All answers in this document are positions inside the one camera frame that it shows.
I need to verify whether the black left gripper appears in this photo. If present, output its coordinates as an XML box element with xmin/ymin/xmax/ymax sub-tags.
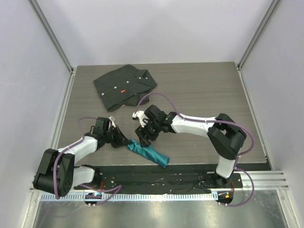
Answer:
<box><xmin>104</xmin><ymin>125</ymin><xmax>131</xmax><ymax>149</ymax></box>

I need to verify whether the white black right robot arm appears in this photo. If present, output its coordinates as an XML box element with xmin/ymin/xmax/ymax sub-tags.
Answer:
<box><xmin>132</xmin><ymin>105</ymin><xmax>247</xmax><ymax>188</ymax></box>

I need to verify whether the teal satin napkin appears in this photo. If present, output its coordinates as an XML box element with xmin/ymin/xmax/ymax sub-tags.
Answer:
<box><xmin>127</xmin><ymin>139</ymin><xmax>170</xmax><ymax>168</ymax></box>

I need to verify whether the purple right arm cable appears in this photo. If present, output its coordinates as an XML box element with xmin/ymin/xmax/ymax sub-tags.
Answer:
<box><xmin>133</xmin><ymin>92</ymin><xmax>256</xmax><ymax>208</ymax></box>

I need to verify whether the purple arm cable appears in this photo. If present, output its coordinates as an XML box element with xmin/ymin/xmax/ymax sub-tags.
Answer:
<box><xmin>133</xmin><ymin>92</ymin><xmax>256</xmax><ymax>208</ymax></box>
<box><xmin>53</xmin><ymin>116</ymin><xmax>122</xmax><ymax>207</ymax></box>

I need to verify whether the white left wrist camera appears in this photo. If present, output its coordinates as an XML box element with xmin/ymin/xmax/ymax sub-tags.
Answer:
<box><xmin>109</xmin><ymin>116</ymin><xmax>116</xmax><ymax>128</ymax></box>

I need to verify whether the dark pinstriped shirt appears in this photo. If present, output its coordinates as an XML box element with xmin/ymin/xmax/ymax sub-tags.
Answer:
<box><xmin>94</xmin><ymin>65</ymin><xmax>157</xmax><ymax>112</ymax></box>

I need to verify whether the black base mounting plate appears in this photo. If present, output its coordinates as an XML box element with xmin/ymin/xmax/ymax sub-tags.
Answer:
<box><xmin>73</xmin><ymin>163</ymin><xmax>244</xmax><ymax>194</ymax></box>

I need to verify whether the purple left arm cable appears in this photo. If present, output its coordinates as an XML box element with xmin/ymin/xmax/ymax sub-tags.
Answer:
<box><xmin>53</xmin><ymin>116</ymin><xmax>122</xmax><ymax>207</ymax></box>

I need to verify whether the aluminium frame post left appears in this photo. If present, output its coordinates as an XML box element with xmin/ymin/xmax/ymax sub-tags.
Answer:
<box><xmin>27</xmin><ymin>0</ymin><xmax>74</xmax><ymax>73</ymax></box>

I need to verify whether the white slotted cable duct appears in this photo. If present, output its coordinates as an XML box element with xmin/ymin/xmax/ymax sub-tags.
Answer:
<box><xmin>40</xmin><ymin>191</ymin><xmax>218</xmax><ymax>202</ymax></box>

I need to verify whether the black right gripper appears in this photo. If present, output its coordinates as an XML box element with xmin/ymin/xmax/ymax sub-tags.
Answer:
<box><xmin>135</xmin><ymin>119</ymin><xmax>161</xmax><ymax>148</ymax></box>

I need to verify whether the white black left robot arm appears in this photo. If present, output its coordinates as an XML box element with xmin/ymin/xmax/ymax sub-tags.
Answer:
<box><xmin>33</xmin><ymin>117</ymin><xmax>132</xmax><ymax>199</ymax></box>

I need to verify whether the aluminium frame rail right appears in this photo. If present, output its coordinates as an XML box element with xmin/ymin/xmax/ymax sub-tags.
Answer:
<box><xmin>237</xmin><ymin>0</ymin><xmax>283</xmax><ymax>69</ymax></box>

